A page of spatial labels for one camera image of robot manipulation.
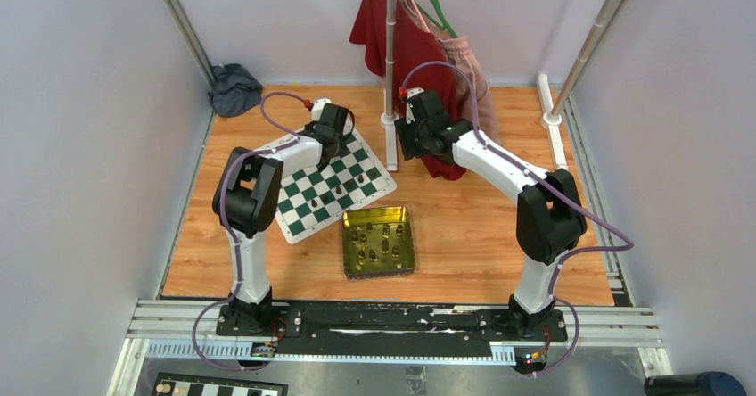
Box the green clothes hanger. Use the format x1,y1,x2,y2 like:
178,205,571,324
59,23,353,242
408,0,458,38

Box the green white chess mat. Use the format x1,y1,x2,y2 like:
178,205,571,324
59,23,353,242
275,130,397,244

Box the dark blue bottle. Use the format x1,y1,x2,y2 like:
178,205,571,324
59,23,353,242
644,371,747,396

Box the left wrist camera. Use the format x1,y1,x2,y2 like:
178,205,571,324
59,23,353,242
310,97,332,121

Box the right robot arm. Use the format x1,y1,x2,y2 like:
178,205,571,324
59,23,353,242
396,87,588,341

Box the pink shorts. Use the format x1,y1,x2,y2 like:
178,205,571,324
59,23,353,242
398,0,501,143

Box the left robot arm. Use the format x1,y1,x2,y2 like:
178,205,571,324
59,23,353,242
212,101,355,336

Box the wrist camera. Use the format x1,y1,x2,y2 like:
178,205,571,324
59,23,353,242
310,97,332,121
399,87,424,103

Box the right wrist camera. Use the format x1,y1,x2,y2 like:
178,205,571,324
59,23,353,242
399,87,424,103

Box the red t-shirt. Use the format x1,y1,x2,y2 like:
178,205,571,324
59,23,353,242
349,0,465,181

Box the white clothes rack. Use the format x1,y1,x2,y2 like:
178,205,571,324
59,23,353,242
380,0,569,172

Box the dark blue crumpled cloth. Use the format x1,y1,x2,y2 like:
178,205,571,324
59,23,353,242
209,63,263,118

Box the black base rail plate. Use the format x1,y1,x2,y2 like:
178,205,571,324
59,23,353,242
216,301,568,358

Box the yellow metal tin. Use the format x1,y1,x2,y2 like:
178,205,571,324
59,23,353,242
341,206,417,280

